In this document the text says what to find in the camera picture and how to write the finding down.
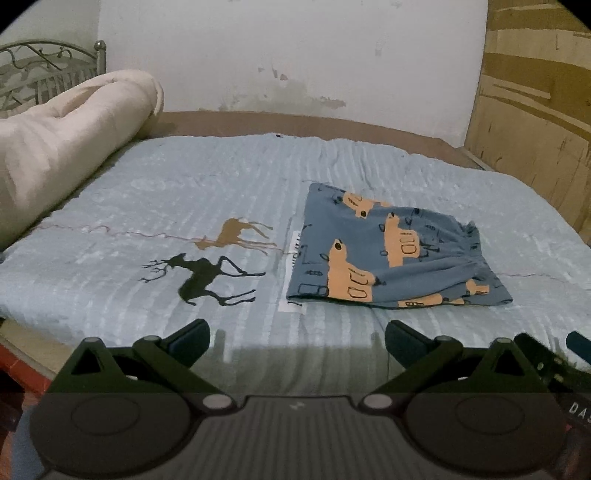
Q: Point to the blue pants with orange print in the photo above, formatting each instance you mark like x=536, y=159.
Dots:
x=369, y=249

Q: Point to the brown mattress sheet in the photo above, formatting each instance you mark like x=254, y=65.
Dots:
x=300, y=124

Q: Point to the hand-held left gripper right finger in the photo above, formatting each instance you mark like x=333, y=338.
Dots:
x=401, y=339

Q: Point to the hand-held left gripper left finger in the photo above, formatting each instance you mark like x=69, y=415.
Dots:
x=194, y=339

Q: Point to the wooden bed frame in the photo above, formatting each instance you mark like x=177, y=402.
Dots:
x=23, y=364

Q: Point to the metal bed headboard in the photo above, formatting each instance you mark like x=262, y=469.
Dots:
x=46, y=74

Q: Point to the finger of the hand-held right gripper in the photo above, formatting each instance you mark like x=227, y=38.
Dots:
x=579, y=345
x=545, y=357

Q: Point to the light blue deer-print blanket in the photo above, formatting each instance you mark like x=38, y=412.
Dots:
x=138, y=198

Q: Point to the rolled beige blanket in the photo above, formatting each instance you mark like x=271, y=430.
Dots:
x=64, y=147

